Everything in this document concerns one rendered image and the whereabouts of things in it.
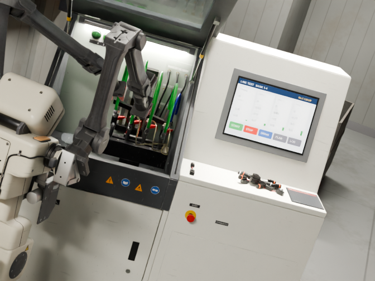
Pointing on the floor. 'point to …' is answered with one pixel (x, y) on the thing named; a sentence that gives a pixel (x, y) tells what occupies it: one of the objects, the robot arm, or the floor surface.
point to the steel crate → (339, 133)
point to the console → (182, 269)
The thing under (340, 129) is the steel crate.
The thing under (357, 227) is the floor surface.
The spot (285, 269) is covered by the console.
